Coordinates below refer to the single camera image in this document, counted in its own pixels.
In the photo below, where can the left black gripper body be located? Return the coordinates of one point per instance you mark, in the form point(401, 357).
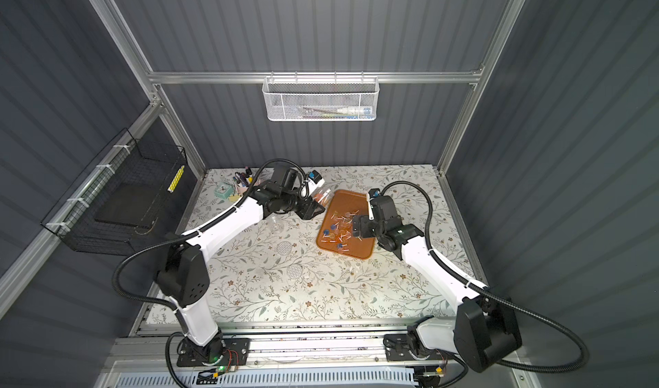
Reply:
point(307, 205)

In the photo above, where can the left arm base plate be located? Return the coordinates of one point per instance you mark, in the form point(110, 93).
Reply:
point(218, 353)

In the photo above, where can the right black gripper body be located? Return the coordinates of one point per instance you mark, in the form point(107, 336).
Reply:
point(368, 226)

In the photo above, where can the round patterned jar lid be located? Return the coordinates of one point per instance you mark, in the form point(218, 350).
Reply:
point(284, 248)

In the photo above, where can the brown wooden tray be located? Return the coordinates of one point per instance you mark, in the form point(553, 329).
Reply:
point(342, 201)

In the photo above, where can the pink pen cup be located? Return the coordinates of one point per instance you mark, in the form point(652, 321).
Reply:
point(242, 190)

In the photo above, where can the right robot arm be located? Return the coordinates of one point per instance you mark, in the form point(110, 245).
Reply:
point(483, 333)

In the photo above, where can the white mesh wall basket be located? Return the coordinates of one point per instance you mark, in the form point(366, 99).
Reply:
point(316, 98)

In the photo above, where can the pile of lollipop candies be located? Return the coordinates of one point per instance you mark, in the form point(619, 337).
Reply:
point(337, 236)

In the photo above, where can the pens in pink cup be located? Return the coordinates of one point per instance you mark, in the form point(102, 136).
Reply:
point(243, 178)

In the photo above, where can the small green alarm clock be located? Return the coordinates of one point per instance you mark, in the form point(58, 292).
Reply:
point(224, 190)

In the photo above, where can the white marker in basket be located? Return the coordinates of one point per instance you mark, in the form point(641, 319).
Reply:
point(355, 111)

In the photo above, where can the black wire wall basket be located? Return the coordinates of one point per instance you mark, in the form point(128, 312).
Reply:
point(123, 205)

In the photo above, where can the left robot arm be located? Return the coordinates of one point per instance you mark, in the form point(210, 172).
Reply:
point(184, 279)

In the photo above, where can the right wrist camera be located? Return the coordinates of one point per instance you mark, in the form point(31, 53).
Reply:
point(371, 195)

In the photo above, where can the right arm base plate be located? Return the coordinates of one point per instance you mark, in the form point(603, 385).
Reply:
point(405, 348)

